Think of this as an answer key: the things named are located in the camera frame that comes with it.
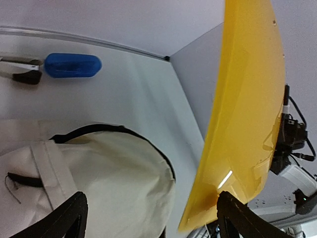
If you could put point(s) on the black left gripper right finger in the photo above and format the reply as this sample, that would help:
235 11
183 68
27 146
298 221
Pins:
236 220

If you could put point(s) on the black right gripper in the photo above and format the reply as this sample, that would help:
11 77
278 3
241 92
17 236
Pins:
292 136

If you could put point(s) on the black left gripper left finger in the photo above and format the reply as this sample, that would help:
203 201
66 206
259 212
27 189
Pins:
57 218

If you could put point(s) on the yellow paper folder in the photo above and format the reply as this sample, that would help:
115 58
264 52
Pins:
246 112

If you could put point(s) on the cream white backpack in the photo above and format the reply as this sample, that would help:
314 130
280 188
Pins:
128 182

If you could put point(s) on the blue pencil case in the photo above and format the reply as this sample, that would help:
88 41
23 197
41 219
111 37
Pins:
67 65

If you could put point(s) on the silver stapler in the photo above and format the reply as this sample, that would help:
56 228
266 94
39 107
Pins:
21 69

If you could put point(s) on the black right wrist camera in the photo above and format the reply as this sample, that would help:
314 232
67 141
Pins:
286 106

